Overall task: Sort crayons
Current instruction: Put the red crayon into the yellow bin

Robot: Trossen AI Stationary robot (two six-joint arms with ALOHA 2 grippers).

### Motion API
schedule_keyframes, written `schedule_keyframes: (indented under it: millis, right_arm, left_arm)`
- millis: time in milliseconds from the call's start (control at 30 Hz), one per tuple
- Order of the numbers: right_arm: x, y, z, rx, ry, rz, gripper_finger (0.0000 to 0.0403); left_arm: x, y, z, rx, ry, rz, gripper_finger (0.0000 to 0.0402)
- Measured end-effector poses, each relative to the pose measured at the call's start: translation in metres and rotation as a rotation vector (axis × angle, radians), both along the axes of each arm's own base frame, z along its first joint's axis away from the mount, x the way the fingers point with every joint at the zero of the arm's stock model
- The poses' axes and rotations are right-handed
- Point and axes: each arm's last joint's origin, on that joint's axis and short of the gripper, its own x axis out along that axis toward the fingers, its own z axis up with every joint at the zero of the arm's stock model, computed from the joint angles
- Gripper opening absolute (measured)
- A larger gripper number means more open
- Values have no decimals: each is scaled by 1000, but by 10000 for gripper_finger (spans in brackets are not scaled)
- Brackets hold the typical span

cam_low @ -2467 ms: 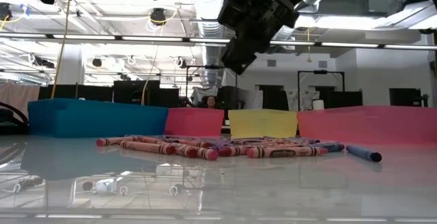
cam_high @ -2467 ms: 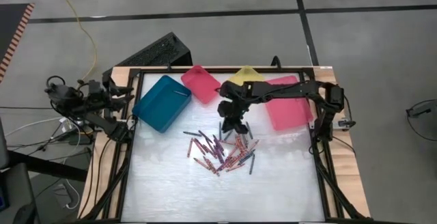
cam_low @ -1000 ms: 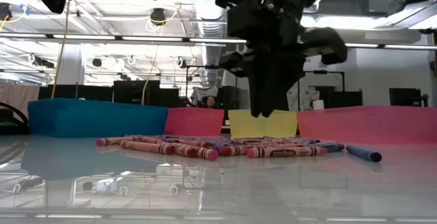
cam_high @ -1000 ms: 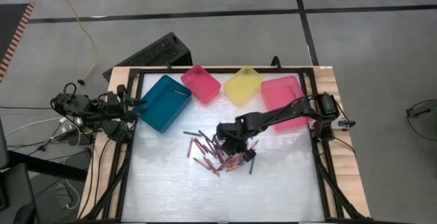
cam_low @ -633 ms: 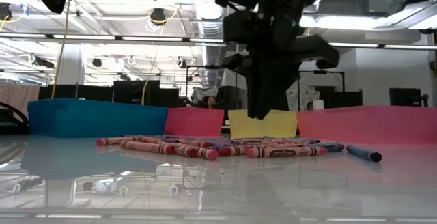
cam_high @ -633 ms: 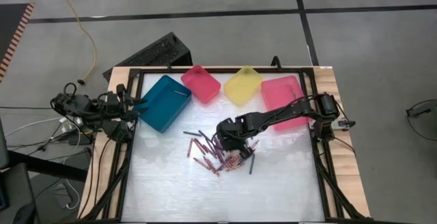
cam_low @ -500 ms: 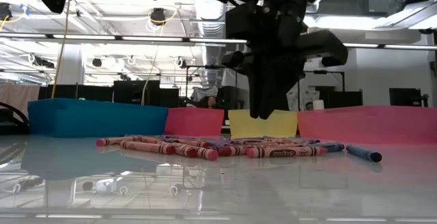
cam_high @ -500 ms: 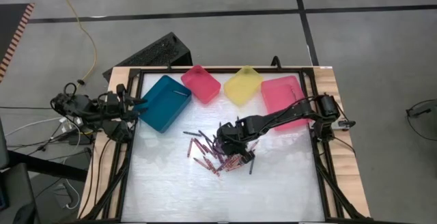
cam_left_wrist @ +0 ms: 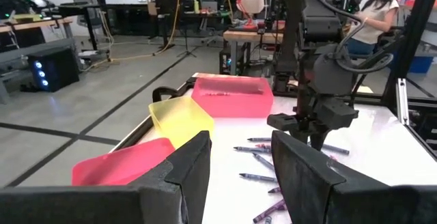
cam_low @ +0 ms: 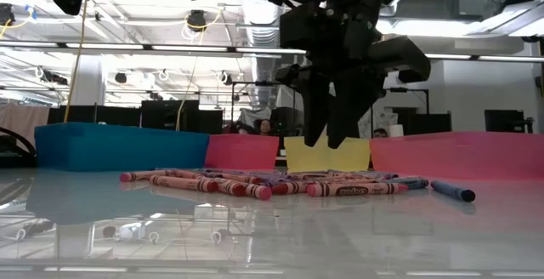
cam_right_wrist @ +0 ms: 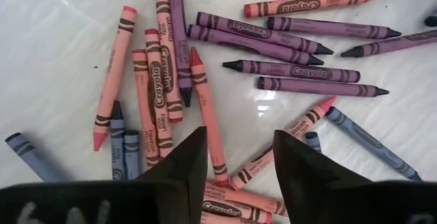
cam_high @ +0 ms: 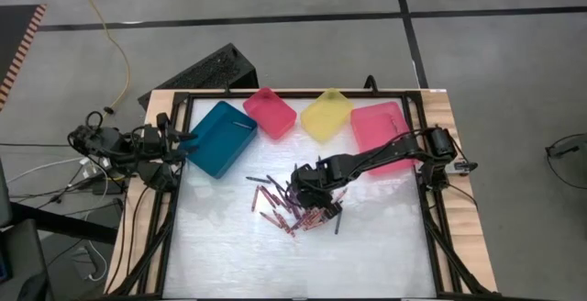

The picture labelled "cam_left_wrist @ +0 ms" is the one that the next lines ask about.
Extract red desk lamp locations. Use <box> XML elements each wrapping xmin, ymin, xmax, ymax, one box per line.
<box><xmin>233</xmin><ymin>0</ymin><xmax>260</xmax><ymax>31</ymax></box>

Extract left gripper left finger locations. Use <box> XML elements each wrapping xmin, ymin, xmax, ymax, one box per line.
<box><xmin>128</xmin><ymin>130</ymin><xmax>213</xmax><ymax>224</ymax></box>

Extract wooden workbench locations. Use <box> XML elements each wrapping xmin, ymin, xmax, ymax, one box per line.
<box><xmin>223</xmin><ymin>29</ymin><xmax>286</xmax><ymax>76</ymax></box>

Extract blue storage box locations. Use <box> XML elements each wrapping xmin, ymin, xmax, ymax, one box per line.
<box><xmin>408</xmin><ymin>55</ymin><xmax>434</xmax><ymax>74</ymax></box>

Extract black table clamp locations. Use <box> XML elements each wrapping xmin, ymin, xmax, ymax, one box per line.
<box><xmin>152</xmin><ymin>86</ymin><xmax>182</xmax><ymax>104</ymax></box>

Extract silver aluminium rail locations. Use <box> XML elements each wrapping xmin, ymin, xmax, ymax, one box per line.
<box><xmin>395</xmin><ymin>78</ymin><xmax>410</xmax><ymax>126</ymax></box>

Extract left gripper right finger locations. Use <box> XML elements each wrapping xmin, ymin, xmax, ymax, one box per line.
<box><xmin>271</xmin><ymin>130</ymin><xmax>346</xmax><ymax>224</ymax></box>

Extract wooden top table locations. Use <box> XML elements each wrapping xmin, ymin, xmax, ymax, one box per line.
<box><xmin>0</xmin><ymin>17</ymin><xmax>74</xmax><ymax>47</ymax></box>

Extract computer tower with blue lights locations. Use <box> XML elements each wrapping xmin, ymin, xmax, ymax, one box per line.
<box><xmin>27</xmin><ymin>48</ymin><xmax>80</xmax><ymax>93</ymax></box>

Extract yellow cable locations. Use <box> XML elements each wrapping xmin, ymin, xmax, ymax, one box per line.
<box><xmin>81</xmin><ymin>0</ymin><xmax>182</xmax><ymax>71</ymax></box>

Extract large pink plastic bin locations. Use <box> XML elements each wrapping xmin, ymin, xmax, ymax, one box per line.
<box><xmin>191</xmin><ymin>76</ymin><xmax>275</xmax><ymax>119</ymax></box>

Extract yellow plastic bin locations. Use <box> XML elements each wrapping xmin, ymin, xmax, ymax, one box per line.
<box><xmin>148</xmin><ymin>96</ymin><xmax>215</xmax><ymax>150</ymax></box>

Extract small red plastic bin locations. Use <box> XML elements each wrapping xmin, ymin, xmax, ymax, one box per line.
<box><xmin>71</xmin><ymin>137</ymin><xmax>177</xmax><ymax>187</ymax></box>

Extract person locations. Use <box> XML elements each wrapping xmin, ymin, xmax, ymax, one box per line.
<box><xmin>346</xmin><ymin>0</ymin><xmax>400</xmax><ymax>56</ymax></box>

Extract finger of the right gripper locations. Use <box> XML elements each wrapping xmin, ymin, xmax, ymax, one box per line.
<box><xmin>290</xmin><ymin>130</ymin><xmax>310</xmax><ymax>145</ymax></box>
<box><xmin>309</xmin><ymin>130</ymin><xmax>330</xmax><ymax>152</ymax></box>

